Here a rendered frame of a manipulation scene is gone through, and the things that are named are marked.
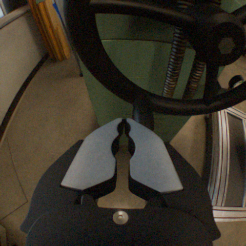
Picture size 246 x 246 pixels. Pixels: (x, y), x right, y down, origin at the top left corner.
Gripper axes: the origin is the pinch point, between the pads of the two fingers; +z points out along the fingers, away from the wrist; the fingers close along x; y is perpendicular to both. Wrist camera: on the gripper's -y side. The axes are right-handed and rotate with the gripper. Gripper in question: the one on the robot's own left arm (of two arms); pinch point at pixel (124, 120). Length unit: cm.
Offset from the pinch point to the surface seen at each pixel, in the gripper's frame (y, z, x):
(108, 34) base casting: -10.8, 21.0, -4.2
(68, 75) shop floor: 15, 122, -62
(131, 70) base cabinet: -1.3, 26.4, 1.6
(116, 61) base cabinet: -4.0, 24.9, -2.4
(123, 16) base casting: -14.8, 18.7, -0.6
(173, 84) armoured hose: -1.1, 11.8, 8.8
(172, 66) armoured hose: -4.5, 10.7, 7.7
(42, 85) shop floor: 21, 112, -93
